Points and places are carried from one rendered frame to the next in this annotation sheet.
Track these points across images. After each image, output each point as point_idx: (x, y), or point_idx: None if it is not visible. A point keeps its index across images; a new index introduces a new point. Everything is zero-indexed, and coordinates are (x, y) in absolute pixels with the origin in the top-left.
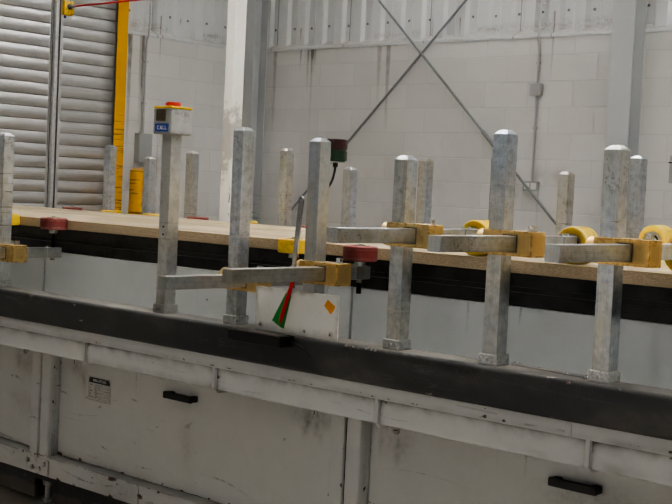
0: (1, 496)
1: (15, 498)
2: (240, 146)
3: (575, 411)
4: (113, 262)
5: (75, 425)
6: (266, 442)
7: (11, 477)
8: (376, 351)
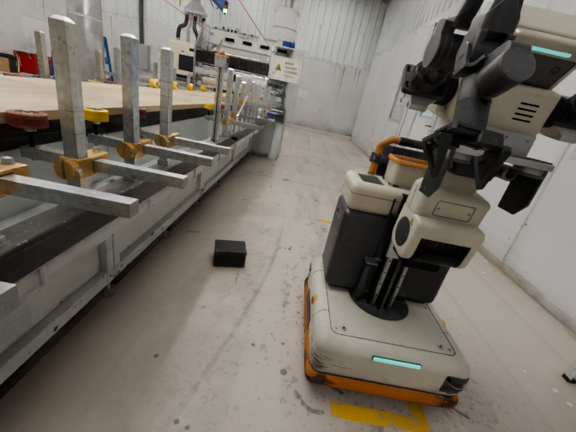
0: (96, 318)
1: (99, 309)
2: (233, 76)
3: (250, 131)
4: (150, 128)
5: (124, 232)
6: None
7: (85, 308)
8: (242, 131)
